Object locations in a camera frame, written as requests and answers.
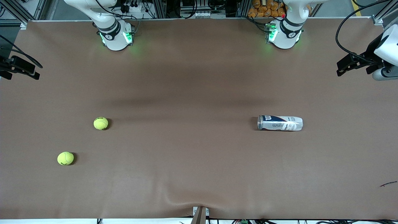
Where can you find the aluminium frame column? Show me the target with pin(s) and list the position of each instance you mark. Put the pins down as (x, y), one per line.
(160, 7)
(242, 7)

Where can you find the brown post with white bracket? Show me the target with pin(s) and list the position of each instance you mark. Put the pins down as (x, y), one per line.
(200, 216)

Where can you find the power strip with black plugs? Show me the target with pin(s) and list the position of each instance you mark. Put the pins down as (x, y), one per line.
(133, 7)

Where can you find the thin dark stick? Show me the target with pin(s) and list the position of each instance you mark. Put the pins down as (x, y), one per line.
(388, 184)

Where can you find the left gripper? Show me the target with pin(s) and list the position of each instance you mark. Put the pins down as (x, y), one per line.
(371, 51)

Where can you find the brown table mat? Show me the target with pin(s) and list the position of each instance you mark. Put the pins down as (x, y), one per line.
(199, 77)

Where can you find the black electronics box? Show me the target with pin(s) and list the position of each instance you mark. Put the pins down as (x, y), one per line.
(192, 4)

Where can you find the pile of orange objects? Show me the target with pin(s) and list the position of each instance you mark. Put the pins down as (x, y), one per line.
(264, 11)

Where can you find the clear Wilson tennis ball can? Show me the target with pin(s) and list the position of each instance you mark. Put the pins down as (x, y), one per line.
(279, 123)

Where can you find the white power strip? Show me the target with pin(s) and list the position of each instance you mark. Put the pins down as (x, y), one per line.
(203, 14)

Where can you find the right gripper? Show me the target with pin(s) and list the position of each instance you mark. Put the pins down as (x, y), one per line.
(5, 63)

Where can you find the yellow-green tennis ball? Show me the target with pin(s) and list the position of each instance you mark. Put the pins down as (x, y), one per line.
(65, 158)
(100, 123)

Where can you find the aluminium frame profile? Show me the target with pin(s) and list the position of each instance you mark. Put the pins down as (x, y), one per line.
(18, 11)
(381, 15)

